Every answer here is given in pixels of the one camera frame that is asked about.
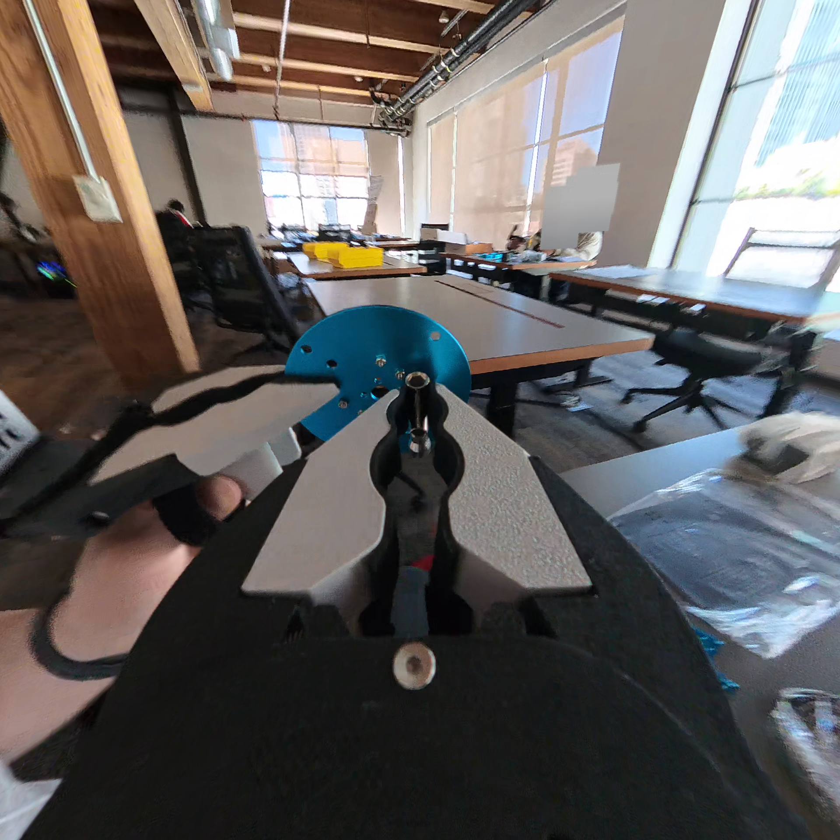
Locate person's left hand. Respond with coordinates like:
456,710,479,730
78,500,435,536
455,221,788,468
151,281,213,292
0,475,245,765

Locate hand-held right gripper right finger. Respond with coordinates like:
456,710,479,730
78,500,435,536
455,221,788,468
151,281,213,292
430,382,597,636

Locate thin metal conduit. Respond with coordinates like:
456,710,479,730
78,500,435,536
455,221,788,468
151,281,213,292
23,0,99,181

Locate small blue metal parts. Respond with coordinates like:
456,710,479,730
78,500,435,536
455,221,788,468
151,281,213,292
692,623,739,693

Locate wooden pillar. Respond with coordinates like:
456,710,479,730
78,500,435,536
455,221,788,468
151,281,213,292
0,0,201,388

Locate grey desk with wooden edge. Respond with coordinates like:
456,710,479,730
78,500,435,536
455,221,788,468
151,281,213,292
558,420,840,840

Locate wooden chair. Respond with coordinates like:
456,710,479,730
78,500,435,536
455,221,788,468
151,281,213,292
722,226,840,293

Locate long grey table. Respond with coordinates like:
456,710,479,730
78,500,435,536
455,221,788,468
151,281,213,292
548,266,840,421

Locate clear plastic bag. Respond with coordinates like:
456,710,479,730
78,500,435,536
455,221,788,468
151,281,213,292
610,469,840,657

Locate white wrapped dark part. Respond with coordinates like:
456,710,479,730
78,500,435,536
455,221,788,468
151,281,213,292
728,413,840,487

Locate window with roller blinds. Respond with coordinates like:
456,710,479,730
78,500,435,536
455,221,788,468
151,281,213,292
427,33,621,244

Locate cluttered wooden edged table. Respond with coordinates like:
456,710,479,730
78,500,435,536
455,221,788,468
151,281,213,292
441,251,598,296

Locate large clear glass window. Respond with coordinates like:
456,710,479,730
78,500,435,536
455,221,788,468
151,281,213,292
650,0,840,290

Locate silver metal ventilation duct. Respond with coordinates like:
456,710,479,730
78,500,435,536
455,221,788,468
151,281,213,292
193,0,240,83

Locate grid pane window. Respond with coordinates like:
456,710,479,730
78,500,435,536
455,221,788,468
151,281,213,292
252,121,368,231

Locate blue round metal plate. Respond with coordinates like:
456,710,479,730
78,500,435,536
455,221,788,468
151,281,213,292
285,305,472,447

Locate black office chair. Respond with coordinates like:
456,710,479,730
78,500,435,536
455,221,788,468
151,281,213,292
620,325,769,431
187,225,296,355

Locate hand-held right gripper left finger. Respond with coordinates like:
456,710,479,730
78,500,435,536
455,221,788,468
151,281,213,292
241,388,403,637

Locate black ceiling pipes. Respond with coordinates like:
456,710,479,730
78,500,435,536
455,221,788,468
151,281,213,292
377,0,546,129

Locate crinkled silver plastic bag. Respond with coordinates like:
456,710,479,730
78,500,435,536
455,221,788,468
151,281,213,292
768,686,840,821

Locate small metal socket wrench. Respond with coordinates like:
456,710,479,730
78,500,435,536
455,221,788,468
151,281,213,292
403,371,434,457

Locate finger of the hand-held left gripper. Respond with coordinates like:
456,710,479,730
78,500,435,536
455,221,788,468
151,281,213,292
87,384,343,501
150,365,342,422

